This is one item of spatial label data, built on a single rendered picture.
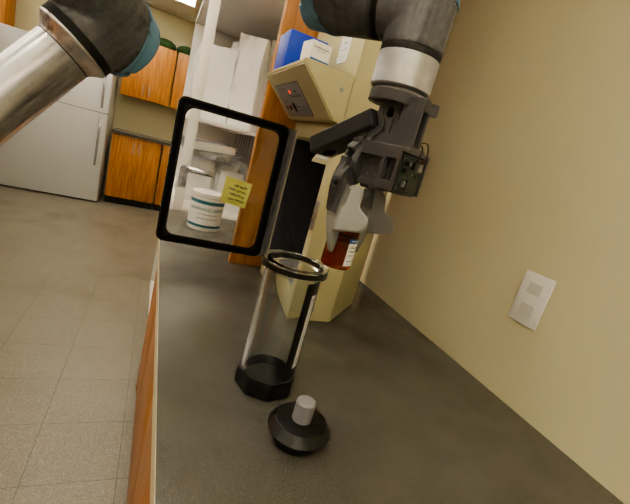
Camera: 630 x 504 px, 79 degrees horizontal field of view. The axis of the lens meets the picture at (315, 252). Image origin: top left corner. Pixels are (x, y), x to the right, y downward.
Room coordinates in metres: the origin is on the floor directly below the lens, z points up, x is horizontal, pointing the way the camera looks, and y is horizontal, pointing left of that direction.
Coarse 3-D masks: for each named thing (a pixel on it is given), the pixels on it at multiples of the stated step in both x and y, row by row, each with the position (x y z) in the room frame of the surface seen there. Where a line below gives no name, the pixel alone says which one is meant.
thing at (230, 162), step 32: (192, 128) 1.06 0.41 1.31; (224, 128) 1.08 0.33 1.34; (256, 128) 1.11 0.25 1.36; (192, 160) 1.06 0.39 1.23; (224, 160) 1.09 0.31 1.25; (256, 160) 1.12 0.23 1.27; (192, 192) 1.07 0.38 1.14; (224, 192) 1.10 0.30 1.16; (256, 192) 1.13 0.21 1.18; (192, 224) 1.07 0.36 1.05; (224, 224) 1.10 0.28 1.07; (256, 224) 1.13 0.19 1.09
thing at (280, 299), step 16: (272, 256) 0.60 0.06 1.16; (288, 256) 0.63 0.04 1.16; (304, 256) 0.63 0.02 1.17; (272, 272) 0.55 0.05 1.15; (304, 272) 0.54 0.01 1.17; (320, 272) 0.56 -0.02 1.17; (272, 288) 0.55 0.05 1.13; (288, 288) 0.54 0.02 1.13; (304, 288) 0.55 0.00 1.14; (256, 304) 0.57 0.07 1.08; (272, 304) 0.55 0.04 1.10; (288, 304) 0.54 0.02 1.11; (256, 320) 0.56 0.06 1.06; (272, 320) 0.54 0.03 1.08; (288, 320) 0.54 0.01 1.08; (256, 336) 0.55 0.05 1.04; (272, 336) 0.54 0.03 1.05; (288, 336) 0.55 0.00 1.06; (256, 352) 0.55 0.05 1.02; (272, 352) 0.54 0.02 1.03; (288, 352) 0.55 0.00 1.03; (256, 368) 0.54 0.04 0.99; (272, 368) 0.54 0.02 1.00; (272, 384) 0.55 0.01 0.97
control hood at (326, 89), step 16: (288, 64) 0.93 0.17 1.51; (304, 64) 0.83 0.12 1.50; (320, 64) 0.84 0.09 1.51; (272, 80) 1.08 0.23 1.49; (288, 80) 0.97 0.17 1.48; (304, 80) 0.88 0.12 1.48; (320, 80) 0.84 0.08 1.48; (336, 80) 0.86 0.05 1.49; (352, 80) 0.87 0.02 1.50; (320, 96) 0.85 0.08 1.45; (336, 96) 0.86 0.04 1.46; (320, 112) 0.90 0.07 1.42; (336, 112) 0.86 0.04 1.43
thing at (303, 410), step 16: (304, 400) 0.47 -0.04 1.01; (272, 416) 0.47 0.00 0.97; (288, 416) 0.47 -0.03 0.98; (304, 416) 0.46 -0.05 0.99; (320, 416) 0.49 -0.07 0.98; (272, 432) 0.45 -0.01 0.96; (288, 432) 0.44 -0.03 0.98; (304, 432) 0.45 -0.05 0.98; (320, 432) 0.46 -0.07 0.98; (288, 448) 0.44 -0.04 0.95; (304, 448) 0.43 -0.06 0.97
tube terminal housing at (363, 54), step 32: (320, 32) 1.15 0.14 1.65; (352, 64) 0.90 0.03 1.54; (352, 96) 0.87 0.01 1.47; (320, 128) 0.98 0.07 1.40; (320, 192) 0.89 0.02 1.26; (384, 192) 1.08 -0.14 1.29; (320, 224) 0.88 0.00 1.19; (320, 256) 0.89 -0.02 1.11; (320, 288) 0.90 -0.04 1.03; (352, 288) 1.05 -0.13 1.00; (320, 320) 0.91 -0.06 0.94
